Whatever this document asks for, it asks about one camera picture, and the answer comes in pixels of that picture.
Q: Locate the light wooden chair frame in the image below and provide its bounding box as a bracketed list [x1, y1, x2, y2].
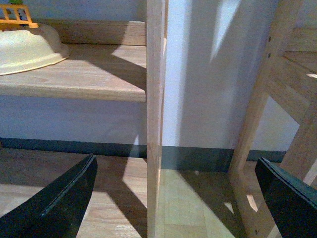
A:
[229, 0, 317, 238]

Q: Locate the orange toy fence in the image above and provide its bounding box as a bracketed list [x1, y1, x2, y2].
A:
[0, 3, 39, 31]

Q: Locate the cream plastic toy base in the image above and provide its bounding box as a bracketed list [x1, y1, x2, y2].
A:
[0, 24, 70, 75]

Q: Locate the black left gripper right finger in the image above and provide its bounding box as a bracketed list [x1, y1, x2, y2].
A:
[255, 158, 317, 238]

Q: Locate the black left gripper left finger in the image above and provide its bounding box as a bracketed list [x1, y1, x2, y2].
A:
[0, 154, 97, 238]

